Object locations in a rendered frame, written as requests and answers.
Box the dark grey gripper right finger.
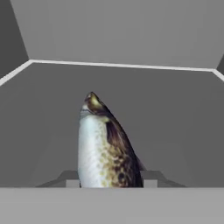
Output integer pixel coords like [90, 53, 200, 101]
[141, 170, 187, 188]

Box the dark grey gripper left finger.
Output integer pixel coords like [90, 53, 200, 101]
[36, 170, 81, 188]

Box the spotted brown and white fish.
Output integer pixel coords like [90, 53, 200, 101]
[77, 91, 144, 188]

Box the grey fridge interior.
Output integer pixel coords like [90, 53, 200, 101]
[0, 0, 224, 188]

